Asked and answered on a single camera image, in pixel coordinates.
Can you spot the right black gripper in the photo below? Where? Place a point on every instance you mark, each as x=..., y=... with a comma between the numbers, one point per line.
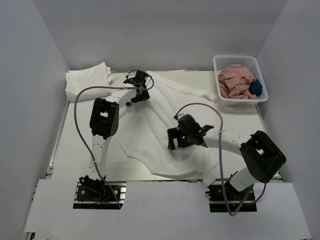
x=175, y=133

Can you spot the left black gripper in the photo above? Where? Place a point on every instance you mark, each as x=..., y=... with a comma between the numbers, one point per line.
x=144, y=96

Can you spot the white printed t shirt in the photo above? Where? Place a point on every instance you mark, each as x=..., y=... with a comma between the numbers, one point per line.
x=148, y=131

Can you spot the pink t shirt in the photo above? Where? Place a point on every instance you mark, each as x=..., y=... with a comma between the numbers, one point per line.
x=234, y=82

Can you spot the blue t shirt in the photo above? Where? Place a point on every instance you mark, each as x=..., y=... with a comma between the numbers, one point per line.
x=256, y=88

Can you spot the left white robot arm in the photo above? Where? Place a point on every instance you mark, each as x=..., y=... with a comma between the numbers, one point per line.
x=105, y=115

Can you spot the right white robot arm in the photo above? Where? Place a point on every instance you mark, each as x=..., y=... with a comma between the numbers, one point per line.
x=263, y=159

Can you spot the folded white t shirt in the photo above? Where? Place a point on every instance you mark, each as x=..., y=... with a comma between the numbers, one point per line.
x=77, y=80

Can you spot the white plastic basket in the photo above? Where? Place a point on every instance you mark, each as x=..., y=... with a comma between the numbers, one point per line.
x=220, y=62

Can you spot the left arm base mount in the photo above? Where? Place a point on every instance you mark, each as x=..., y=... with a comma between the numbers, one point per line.
x=85, y=199

